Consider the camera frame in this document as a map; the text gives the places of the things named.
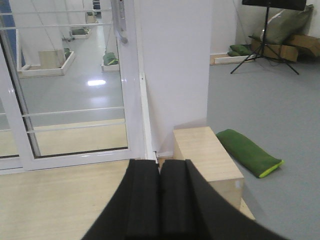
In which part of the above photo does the white door jamb post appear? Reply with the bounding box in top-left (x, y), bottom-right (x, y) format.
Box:
top-left (133, 0), bottom-right (158, 164)

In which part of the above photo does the brown cardboard box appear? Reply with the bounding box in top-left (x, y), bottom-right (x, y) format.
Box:
top-left (264, 34), bottom-right (320, 62)

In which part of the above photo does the green sandbag by wall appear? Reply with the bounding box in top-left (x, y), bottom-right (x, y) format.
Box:
top-left (227, 44), bottom-right (252, 57)

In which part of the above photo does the white framed sliding glass door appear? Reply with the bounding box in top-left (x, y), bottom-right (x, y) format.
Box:
top-left (0, 0), bottom-right (145, 171)

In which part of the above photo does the white fixed glass panel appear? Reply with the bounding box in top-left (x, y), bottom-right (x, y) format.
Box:
top-left (0, 37), bottom-right (26, 174)

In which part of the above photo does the black tripod stand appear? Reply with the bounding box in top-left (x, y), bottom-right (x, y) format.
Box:
top-left (230, 0), bottom-right (307, 75)

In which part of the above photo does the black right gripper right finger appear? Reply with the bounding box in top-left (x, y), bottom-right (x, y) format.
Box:
top-left (160, 159), bottom-right (284, 240)

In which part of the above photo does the white wooden base frame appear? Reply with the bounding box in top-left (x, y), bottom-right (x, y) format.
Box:
top-left (18, 49), bottom-right (76, 78)

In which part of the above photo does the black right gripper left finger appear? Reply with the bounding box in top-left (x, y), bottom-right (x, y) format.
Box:
top-left (83, 159), bottom-right (160, 240)

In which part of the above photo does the light wooden platform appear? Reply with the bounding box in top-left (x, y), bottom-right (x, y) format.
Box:
top-left (0, 127), bottom-right (253, 240)

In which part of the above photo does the green sandbag in tray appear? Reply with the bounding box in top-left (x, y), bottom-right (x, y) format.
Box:
top-left (103, 52), bottom-right (119, 66)

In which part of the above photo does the green sandbag on floor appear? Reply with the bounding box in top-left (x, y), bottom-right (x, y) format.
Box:
top-left (216, 128), bottom-right (285, 179)

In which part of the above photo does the olive green large cushion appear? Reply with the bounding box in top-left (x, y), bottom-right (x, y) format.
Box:
top-left (265, 4), bottom-right (314, 45)

